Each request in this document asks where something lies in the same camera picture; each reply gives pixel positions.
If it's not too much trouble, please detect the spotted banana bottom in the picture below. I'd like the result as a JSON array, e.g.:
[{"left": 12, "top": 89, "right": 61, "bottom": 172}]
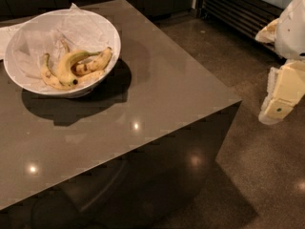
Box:
[{"left": 78, "top": 71, "right": 104, "bottom": 85}]

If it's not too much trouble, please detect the spotted banana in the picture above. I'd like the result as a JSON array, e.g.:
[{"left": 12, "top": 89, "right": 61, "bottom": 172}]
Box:
[
  {"left": 71, "top": 47, "right": 112, "bottom": 75},
  {"left": 78, "top": 71, "right": 104, "bottom": 85},
  {"left": 40, "top": 53, "right": 70, "bottom": 90}
]

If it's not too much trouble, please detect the white paper liner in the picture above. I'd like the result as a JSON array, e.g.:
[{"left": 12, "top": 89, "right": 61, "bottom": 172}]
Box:
[{"left": 0, "top": 3, "right": 111, "bottom": 93}]

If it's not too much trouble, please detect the spotted banana right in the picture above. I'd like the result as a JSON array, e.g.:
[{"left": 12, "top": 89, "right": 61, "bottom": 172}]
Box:
[{"left": 71, "top": 47, "right": 112, "bottom": 75}]

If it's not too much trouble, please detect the yellow green banana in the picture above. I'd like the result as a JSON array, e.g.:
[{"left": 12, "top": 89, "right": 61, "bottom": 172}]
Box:
[{"left": 56, "top": 50, "right": 99, "bottom": 86}]

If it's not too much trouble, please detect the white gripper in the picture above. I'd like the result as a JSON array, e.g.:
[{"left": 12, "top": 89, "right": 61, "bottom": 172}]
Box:
[{"left": 255, "top": 0, "right": 305, "bottom": 125}]

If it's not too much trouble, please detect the dark appliance with vent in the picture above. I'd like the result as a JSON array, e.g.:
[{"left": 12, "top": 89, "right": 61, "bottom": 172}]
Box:
[{"left": 195, "top": 0, "right": 305, "bottom": 54}]

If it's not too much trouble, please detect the spotted banana left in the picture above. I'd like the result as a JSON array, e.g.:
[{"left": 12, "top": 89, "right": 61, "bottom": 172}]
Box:
[{"left": 40, "top": 53, "right": 70, "bottom": 90}]

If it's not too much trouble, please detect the white bowl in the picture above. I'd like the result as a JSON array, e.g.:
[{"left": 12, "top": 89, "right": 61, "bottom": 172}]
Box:
[{"left": 3, "top": 8, "right": 122, "bottom": 99}]

